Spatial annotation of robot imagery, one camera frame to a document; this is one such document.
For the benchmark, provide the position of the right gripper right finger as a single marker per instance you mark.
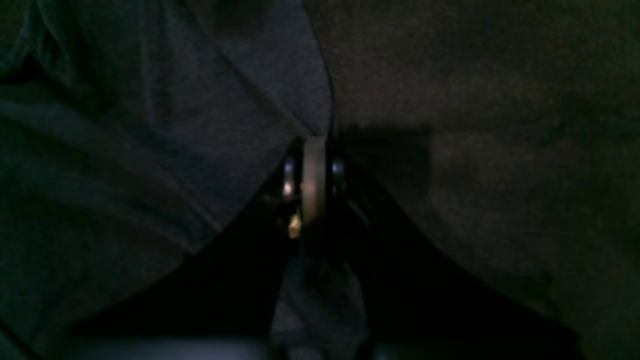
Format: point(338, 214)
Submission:
point(420, 304)

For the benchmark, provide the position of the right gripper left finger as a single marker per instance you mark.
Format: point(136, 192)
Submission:
point(220, 303)

